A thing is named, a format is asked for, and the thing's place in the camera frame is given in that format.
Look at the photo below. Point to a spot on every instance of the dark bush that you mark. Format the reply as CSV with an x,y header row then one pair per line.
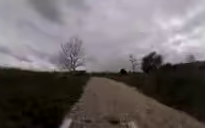
x,y
123,71

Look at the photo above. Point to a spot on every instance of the small bare tree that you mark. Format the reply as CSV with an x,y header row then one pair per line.
x,y
133,63

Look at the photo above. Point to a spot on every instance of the pale gravel path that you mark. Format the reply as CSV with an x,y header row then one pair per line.
x,y
113,100

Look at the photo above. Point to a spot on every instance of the dark tree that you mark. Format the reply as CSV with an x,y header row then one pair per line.
x,y
151,61

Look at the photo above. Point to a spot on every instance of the robot's own part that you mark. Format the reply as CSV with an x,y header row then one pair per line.
x,y
66,123
132,124

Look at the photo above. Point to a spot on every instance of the grass verge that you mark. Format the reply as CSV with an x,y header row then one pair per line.
x,y
30,96
176,86

